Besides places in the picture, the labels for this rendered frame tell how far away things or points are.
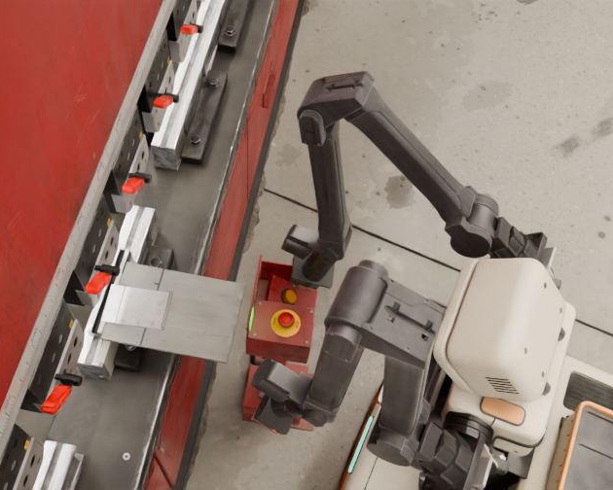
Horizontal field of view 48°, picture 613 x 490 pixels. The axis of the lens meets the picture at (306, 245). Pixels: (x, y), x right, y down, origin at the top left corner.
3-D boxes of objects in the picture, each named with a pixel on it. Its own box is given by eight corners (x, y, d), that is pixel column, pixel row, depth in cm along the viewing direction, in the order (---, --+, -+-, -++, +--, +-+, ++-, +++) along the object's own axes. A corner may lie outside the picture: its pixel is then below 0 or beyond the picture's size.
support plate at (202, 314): (227, 364, 141) (227, 362, 140) (101, 339, 142) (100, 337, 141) (245, 286, 150) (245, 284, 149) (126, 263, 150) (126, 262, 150)
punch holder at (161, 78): (157, 138, 145) (147, 85, 130) (117, 131, 145) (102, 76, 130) (175, 85, 152) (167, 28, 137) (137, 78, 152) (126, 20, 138)
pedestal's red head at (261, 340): (306, 364, 177) (312, 338, 161) (245, 354, 177) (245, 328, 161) (317, 294, 187) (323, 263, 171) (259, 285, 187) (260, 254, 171)
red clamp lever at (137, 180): (136, 187, 121) (152, 173, 131) (113, 183, 121) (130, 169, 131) (135, 196, 122) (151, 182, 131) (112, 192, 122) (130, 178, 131)
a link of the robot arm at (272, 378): (328, 427, 113) (347, 381, 117) (272, 391, 110) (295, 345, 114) (294, 429, 123) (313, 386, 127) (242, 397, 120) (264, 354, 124)
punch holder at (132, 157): (128, 218, 135) (114, 169, 120) (86, 210, 135) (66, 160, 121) (150, 157, 142) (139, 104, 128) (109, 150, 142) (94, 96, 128)
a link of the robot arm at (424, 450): (437, 466, 110) (448, 436, 113) (397, 435, 106) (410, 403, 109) (397, 461, 118) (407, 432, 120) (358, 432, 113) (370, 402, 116)
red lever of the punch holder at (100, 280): (100, 288, 112) (120, 265, 121) (75, 283, 112) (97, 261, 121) (99, 297, 112) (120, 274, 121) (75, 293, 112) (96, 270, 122)
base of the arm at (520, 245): (533, 285, 131) (548, 235, 136) (509, 260, 127) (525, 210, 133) (495, 289, 137) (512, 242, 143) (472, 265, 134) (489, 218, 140)
